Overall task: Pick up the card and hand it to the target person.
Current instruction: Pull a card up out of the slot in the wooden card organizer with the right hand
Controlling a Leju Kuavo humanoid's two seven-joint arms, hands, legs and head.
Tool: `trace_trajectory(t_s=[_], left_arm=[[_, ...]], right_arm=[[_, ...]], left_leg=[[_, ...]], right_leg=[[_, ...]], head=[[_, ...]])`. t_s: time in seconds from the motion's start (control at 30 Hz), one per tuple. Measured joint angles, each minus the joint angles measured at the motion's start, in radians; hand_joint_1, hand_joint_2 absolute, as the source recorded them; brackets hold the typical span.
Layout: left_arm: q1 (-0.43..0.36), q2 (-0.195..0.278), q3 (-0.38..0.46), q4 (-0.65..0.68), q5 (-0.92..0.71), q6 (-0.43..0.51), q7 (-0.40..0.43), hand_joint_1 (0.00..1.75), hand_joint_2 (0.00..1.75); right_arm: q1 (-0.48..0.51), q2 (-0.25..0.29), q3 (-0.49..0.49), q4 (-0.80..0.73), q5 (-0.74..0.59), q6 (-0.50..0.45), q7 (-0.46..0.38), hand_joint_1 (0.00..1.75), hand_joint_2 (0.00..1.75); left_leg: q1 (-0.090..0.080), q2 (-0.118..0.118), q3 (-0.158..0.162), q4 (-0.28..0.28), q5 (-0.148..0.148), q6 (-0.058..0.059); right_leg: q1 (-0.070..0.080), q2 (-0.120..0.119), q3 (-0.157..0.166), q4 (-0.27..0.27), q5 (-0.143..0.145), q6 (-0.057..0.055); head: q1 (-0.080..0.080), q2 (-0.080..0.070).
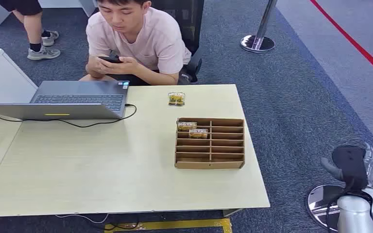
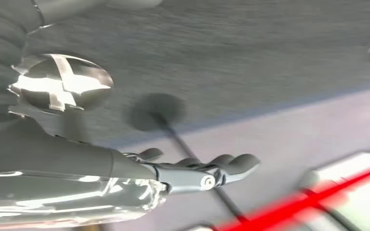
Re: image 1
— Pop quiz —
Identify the person's left hand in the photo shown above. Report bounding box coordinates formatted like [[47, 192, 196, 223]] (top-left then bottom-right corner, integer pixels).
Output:
[[104, 56, 141, 76]]

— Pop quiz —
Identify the person's right hand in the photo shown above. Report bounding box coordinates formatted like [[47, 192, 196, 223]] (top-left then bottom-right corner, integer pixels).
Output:
[[94, 57, 117, 76]]

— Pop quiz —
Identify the black smartphone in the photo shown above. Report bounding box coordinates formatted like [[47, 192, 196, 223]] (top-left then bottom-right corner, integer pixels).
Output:
[[98, 55, 124, 64]]

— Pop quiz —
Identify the seated person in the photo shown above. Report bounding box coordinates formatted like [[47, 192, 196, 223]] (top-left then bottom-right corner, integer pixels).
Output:
[[79, 0, 192, 86]]

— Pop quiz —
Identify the loose yellow hotel card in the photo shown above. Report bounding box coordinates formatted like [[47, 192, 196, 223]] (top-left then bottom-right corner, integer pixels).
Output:
[[168, 92, 186, 107]]

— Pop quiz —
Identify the standing person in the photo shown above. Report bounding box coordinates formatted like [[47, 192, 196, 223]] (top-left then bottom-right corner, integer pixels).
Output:
[[0, 0, 61, 61]]

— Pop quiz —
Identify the cardboard slotted card organizer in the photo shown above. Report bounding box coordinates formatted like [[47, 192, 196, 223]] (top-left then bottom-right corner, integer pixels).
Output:
[[174, 117, 246, 170]]

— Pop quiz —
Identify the grey open laptop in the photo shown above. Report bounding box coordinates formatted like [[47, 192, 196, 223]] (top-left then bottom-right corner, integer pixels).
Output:
[[0, 80, 131, 121]]

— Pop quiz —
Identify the white desk panel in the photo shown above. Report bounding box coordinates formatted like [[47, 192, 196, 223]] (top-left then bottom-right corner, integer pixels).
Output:
[[38, 0, 98, 17]]

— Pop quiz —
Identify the black office chair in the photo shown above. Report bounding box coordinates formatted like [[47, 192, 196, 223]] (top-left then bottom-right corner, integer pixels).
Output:
[[150, 0, 205, 85]]

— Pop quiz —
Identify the white cabinet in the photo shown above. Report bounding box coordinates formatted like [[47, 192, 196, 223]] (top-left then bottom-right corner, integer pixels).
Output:
[[0, 48, 39, 104]]

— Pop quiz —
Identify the yellow floor tape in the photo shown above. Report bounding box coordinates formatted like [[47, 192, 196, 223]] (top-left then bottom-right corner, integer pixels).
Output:
[[104, 218, 233, 233]]

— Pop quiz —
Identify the white table leg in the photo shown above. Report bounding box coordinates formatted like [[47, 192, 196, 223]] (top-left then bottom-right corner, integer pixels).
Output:
[[222, 208, 244, 217]]

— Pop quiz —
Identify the red floor tape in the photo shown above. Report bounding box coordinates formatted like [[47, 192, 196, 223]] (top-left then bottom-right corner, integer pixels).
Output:
[[309, 0, 373, 85]]

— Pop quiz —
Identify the black laptop power cable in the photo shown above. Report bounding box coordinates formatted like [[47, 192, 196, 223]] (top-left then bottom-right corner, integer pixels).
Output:
[[0, 103, 138, 129]]

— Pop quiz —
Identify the chrome stanchion post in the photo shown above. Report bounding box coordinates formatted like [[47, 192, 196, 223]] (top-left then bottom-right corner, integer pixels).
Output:
[[239, 0, 279, 54]]

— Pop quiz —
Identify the thin white cable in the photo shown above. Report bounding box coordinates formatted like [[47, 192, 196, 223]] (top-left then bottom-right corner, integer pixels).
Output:
[[55, 213, 110, 224]]

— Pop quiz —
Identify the thin black floor cable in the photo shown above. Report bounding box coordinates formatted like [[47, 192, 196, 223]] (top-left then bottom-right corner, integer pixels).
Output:
[[104, 220, 141, 232]]

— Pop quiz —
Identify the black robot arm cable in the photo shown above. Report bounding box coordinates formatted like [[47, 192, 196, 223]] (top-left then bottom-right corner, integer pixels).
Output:
[[325, 178, 356, 233]]

